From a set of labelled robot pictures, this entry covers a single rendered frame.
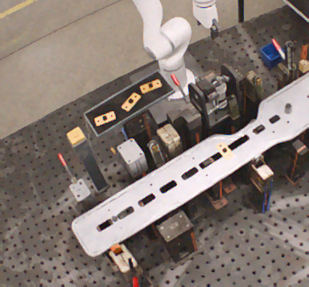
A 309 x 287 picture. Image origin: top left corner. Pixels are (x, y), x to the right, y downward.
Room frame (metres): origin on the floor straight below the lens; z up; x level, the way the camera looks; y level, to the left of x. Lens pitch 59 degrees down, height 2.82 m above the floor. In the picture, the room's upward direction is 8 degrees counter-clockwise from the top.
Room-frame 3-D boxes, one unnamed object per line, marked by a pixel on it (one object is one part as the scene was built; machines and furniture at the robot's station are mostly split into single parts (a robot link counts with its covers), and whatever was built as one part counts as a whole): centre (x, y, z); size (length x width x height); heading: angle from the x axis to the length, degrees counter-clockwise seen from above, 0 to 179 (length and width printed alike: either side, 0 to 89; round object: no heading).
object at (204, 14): (1.29, -0.10, 1.56); 0.10 x 0.07 x 0.11; 26
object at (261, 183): (0.89, -0.25, 0.87); 0.12 x 0.09 x 0.35; 27
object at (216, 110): (1.24, -0.11, 0.94); 0.18 x 0.13 x 0.49; 117
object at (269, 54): (1.69, -0.48, 0.74); 0.11 x 0.10 x 0.09; 117
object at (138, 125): (1.21, 0.24, 0.92); 0.10 x 0.08 x 0.45; 117
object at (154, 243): (0.82, 0.26, 0.84); 0.17 x 0.06 x 0.29; 27
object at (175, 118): (1.16, 0.07, 0.90); 0.05 x 0.05 x 0.40; 27
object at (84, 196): (0.90, 0.49, 0.88); 0.11 x 0.10 x 0.36; 27
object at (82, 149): (1.09, 0.47, 0.92); 0.08 x 0.08 x 0.44; 27
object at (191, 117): (1.18, 0.00, 0.89); 0.13 x 0.11 x 0.38; 27
